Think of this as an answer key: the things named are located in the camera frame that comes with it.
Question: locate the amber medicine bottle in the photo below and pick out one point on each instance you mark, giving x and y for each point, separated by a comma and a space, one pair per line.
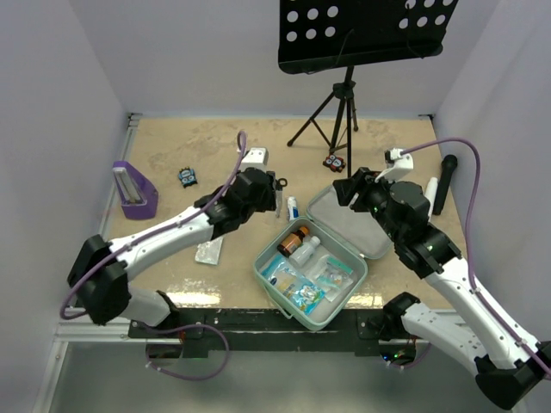
293, 241

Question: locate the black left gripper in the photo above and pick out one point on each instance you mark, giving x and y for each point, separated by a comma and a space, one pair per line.
268, 203

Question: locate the black microphone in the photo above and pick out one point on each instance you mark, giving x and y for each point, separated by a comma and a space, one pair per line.
448, 167

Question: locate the black music stand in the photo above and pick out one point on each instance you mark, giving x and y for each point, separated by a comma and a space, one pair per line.
396, 88

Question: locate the white plastic bottle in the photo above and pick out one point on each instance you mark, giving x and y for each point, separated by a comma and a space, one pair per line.
305, 252

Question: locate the blue owl toy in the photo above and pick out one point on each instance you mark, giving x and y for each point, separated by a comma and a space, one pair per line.
187, 177

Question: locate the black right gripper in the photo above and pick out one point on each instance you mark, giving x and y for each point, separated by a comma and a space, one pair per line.
362, 182

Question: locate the teal packet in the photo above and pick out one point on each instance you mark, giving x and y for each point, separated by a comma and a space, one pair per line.
333, 276

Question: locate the small clear packet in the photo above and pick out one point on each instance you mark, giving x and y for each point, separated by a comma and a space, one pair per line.
209, 252

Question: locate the mint green medicine case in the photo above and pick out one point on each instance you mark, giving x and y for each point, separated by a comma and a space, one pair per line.
352, 238

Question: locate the white bandage roll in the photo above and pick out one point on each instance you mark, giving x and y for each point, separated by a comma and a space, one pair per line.
292, 209

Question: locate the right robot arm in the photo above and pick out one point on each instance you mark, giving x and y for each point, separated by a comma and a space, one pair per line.
506, 361

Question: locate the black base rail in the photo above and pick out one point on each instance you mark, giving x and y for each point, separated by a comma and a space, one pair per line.
360, 332

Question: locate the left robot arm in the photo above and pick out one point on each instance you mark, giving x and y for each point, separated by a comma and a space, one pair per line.
101, 275

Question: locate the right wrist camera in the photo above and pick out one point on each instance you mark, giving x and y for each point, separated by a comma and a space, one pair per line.
398, 165

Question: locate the white gauze packet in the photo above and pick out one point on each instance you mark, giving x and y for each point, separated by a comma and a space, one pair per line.
310, 275

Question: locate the red owl toy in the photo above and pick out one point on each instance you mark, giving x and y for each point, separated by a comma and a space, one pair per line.
334, 163

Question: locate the black handled scissors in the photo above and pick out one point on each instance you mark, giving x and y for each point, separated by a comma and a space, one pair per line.
280, 184

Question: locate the white microphone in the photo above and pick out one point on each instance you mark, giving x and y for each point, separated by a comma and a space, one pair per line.
430, 193

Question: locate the purple metronome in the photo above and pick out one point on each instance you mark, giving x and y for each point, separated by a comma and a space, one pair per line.
139, 197

